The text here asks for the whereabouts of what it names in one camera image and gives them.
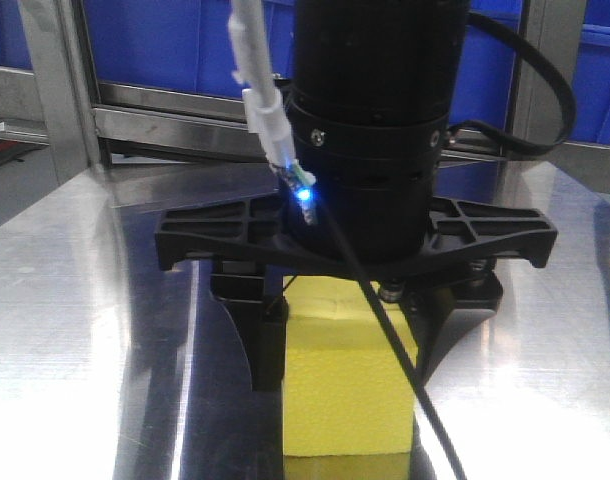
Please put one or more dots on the blue plastic bin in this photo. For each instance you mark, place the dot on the blue plastic bin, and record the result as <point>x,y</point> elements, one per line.
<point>589,24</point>
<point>483,81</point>
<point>181,46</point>

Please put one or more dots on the blue plastic bin middle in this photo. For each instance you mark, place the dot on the blue plastic bin middle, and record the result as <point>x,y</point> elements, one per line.
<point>483,81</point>

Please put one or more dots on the blue plastic bin left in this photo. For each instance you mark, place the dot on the blue plastic bin left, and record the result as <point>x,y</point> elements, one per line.
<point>181,46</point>

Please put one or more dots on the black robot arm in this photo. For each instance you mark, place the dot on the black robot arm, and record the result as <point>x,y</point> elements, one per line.
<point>368,108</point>

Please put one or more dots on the white cable connector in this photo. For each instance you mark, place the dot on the white cable connector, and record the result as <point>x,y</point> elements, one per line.
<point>262,100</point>

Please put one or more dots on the blue plastic bin right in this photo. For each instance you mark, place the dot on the blue plastic bin right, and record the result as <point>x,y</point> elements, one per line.
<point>589,24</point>

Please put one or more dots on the yellow foam block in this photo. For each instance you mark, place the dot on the yellow foam block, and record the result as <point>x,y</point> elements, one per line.
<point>344,392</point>

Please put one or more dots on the stainless steel shelf rack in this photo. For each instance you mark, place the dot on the stainless steel shelf rack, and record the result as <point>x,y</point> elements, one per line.
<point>62,104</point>

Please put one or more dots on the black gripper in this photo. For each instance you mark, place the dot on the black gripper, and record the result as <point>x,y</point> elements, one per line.
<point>432,281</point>

